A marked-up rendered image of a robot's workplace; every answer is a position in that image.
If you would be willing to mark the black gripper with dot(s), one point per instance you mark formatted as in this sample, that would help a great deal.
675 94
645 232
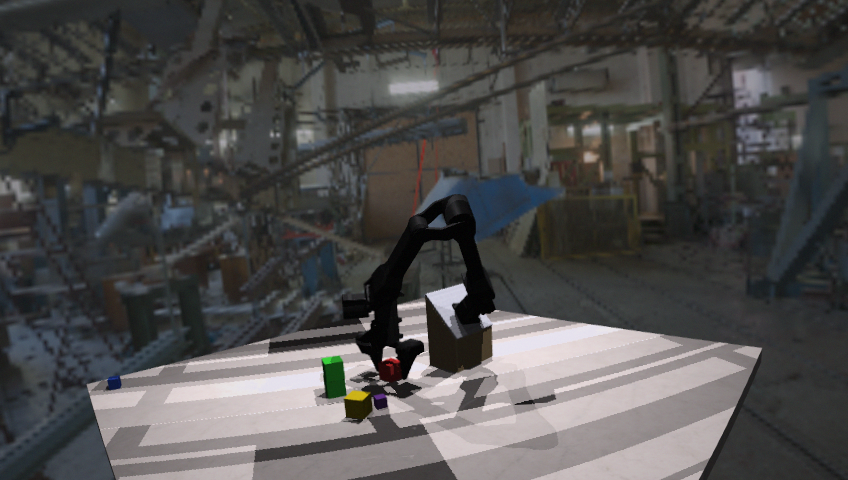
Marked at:
407 351

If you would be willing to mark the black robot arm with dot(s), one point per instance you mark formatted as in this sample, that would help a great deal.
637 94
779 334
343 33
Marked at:
384 286

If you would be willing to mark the small blue block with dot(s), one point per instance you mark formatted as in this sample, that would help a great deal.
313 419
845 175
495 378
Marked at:
114 382

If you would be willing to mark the small purple cube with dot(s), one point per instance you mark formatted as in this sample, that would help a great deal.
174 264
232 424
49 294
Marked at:
380 401

